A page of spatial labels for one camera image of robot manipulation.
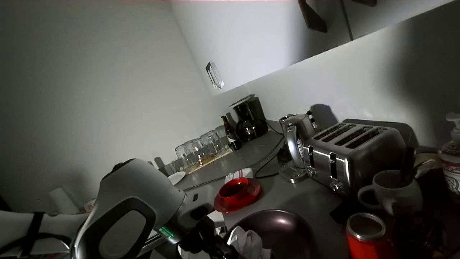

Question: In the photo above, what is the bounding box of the small white plate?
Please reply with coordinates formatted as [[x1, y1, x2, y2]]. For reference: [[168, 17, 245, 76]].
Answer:
[[167, 171, 186, 185]]

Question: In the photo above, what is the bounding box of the dark jar with gold lid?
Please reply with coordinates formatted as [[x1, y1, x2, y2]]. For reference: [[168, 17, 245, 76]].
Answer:
[[413, 153, 454, 231]]

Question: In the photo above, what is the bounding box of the white mug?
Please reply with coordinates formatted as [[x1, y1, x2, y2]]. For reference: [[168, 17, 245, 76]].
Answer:
[[357, 169, 424, 217]]

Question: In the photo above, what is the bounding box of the wooden tray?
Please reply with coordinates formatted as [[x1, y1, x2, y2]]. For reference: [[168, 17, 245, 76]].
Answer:
[[186, 145, 234, 175]]

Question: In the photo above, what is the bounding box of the black coffee maker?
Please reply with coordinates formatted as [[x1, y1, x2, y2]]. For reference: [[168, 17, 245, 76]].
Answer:
[[230, 94, 270, 143]]

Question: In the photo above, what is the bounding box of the red striped white towel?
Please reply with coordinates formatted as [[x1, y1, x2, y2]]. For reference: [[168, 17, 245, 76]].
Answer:
[[225, 167, 254, 184]]

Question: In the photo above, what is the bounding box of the red cup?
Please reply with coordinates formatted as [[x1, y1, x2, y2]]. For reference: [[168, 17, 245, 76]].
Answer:
[[219, 178, 249, 199]]

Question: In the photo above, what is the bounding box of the white pump soap bottle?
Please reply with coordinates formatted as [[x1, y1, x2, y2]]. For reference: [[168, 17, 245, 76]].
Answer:
[[438, 112, 460, 196]]

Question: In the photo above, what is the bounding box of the row of drinking glasses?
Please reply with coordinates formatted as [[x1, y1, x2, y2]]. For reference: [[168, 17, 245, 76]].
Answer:
[[175, 125, 231, 169]]

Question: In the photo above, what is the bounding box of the dark purple plate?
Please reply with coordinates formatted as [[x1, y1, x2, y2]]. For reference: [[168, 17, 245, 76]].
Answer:
[[223, 209, 317, 259]]

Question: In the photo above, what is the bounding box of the red metal can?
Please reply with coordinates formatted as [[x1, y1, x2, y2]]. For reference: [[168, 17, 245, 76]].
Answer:
[[345, 212, 393, 259]]

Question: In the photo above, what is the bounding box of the black cable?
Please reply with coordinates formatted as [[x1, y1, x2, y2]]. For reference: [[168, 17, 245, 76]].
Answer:
[[253, 122, 289, 180]]

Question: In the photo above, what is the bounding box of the silver four-slot toaster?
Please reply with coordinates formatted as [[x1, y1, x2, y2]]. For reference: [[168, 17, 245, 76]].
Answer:
[[303, 122, 407, 197]]

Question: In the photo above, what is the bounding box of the red saucer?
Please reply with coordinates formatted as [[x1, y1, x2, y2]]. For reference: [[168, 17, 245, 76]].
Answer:
[[214, 178, 262, 214]]

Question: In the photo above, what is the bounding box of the paper towel roll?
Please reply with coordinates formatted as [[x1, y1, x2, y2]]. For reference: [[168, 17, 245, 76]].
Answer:
[[49, 186, 81, 216]]

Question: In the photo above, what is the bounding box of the white crumpled cloth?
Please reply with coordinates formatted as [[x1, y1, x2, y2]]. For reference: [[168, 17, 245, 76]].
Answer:
[[226, 226, 272, 259]]

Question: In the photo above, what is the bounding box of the under-cabinet light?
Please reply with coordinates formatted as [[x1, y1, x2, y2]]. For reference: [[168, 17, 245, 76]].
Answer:
[[205, 62, 225, 90]]

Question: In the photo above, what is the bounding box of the white wall cabinet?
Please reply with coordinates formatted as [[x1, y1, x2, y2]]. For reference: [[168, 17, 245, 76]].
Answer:
[[171, 0, 456, 97]]

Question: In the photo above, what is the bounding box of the dark cabinet handle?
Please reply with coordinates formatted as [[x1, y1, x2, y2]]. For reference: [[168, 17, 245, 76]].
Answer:
[[297, 0, 328, 33]]

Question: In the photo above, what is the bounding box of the dark wine bottle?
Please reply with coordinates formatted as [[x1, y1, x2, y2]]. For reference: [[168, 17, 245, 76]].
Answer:
[[221, 115, 242, 151]]

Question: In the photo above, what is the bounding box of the silver electric kettle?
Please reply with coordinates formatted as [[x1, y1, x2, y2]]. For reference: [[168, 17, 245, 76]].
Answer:
[[279, 112, 319, 184]]

